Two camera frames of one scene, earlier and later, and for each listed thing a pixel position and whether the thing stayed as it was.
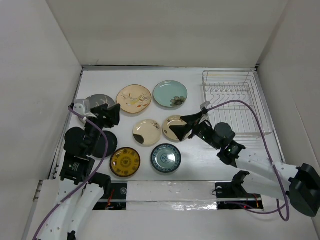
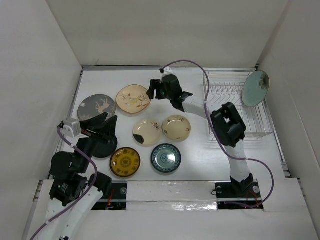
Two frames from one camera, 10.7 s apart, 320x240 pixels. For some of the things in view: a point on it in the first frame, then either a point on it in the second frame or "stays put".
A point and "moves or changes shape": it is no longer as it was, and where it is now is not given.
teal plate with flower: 170,93 moves or changes shape
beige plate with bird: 133,98 stays put
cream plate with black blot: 147,132 stays put
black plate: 99,150 stays put
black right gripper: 181,131 → 155,84
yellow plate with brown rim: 124,162 stays put
